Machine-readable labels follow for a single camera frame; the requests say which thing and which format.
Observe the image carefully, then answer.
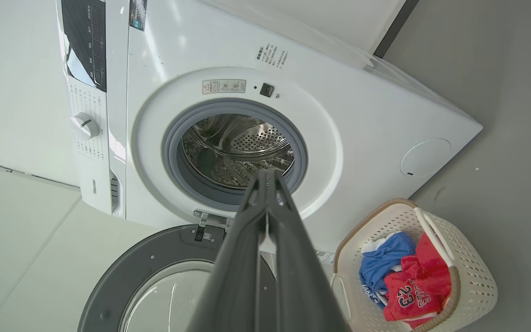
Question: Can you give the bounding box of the white front-load washing machine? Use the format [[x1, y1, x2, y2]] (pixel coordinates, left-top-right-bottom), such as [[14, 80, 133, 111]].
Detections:
[[56, 0, 484, 255]]

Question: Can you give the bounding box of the blue garment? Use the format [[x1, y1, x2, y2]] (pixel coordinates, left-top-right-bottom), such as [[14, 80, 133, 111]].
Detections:
[[359, 231, 417, 309]]

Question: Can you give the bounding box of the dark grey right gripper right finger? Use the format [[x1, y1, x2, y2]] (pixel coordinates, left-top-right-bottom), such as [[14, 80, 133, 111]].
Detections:
[[265, 169, 350, 332]]

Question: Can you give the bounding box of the cream perforated laundry basket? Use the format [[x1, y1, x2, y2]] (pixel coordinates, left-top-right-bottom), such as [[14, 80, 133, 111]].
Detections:
[[330, 198, 498, 332]]

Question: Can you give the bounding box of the white control dial knob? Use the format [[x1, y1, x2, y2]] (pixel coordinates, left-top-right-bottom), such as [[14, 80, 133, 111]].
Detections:
[[71, 113, 100, 141]]

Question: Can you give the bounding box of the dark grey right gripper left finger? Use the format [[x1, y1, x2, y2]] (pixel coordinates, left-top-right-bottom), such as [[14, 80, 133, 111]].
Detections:
[[187, 169, 268, 332]]

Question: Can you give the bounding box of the red jersey number 23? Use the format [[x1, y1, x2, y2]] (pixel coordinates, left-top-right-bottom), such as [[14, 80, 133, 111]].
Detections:
[[383, 232, 452, 329]]

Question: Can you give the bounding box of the round grey washer door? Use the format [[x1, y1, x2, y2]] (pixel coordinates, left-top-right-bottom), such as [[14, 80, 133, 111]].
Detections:
[[77, 224, 279, 332]]

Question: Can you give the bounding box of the white garment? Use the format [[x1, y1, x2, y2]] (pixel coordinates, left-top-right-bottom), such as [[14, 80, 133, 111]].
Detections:
[[361, 232, 397, 255]]

